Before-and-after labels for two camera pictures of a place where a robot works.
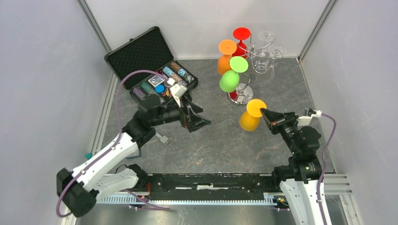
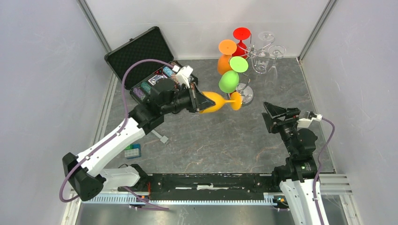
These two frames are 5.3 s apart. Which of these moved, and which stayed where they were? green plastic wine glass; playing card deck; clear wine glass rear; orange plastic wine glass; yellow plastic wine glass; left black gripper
Moved: yellow plastic wine glass; left black gripper
Stayed: clear wine glass rear; green plastic wine glass; playing card deck; orange plastic wine glass
